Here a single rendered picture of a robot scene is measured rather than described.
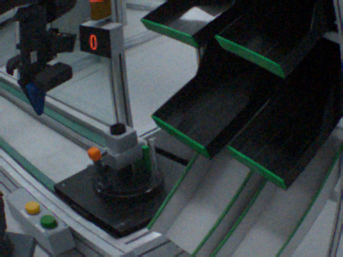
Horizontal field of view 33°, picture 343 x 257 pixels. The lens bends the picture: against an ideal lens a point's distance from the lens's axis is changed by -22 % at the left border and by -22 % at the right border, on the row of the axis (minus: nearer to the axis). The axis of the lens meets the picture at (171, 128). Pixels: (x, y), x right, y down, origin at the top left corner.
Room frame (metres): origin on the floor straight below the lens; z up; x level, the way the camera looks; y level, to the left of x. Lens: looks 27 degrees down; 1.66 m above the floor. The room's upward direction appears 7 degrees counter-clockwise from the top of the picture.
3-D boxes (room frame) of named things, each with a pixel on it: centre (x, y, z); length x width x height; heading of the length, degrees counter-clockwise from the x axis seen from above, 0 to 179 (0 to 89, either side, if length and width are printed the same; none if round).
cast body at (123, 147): (1.13, 0.09, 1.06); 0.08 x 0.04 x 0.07; 130
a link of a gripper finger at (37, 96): (0.95, 0.20, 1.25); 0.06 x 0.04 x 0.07; 129
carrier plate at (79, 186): (1.13, 0.09, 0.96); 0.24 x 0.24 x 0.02; 39
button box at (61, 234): (1.05, 0.31, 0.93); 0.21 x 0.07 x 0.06; 39
